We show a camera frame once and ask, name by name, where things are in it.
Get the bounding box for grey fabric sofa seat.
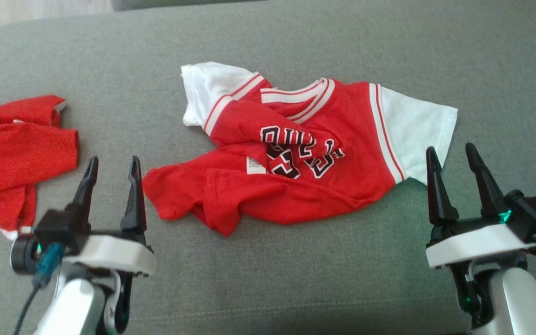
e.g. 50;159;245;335
0;0;536;335

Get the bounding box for black cable with blue plug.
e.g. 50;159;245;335
13;242;65;335

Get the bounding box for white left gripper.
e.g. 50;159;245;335
63;155;157;280

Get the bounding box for red shorts with white trim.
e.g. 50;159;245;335
0;95;80;241

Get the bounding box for red white jersey shirt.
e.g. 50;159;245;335
141;61;458;237

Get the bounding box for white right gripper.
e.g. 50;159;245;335
425;142;536;269

